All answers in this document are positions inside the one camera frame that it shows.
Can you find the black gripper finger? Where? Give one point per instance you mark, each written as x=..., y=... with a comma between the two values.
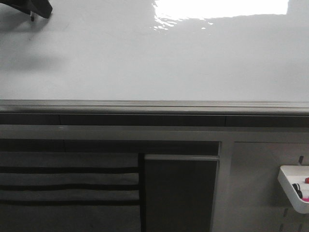
x=21, y=5
x=42, y=8

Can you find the black tip whiteboard marker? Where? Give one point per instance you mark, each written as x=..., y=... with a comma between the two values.
x=32, y=16

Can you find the large white whiteboard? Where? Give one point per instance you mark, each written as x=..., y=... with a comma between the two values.
x=157, y=56

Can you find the grey striped fabric panel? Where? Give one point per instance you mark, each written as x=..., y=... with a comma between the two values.
x=70, y=192

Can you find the white plastic marker tray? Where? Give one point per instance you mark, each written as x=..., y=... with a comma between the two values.
x=290, y=174

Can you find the black cap marker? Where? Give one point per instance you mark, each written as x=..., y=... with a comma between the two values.
x=296, y=186

